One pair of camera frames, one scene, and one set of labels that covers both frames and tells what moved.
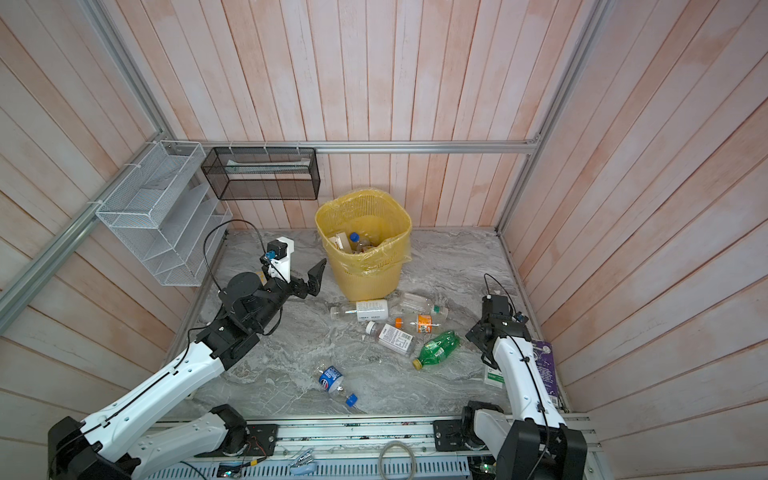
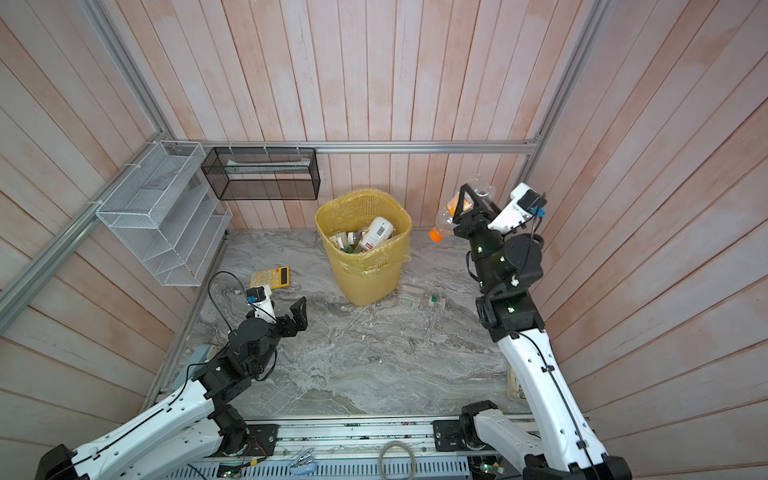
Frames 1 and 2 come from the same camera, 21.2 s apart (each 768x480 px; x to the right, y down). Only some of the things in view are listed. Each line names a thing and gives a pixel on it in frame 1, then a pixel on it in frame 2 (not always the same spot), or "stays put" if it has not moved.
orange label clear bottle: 423,323 to 481,184
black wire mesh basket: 263,173 stays put
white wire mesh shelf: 167,214 stays put
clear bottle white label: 364,310 to 379,231
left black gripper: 314,283 to 300,319
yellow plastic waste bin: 366,235 stays put
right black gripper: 476,333 to 478,223
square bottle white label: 392,337 to 343,239
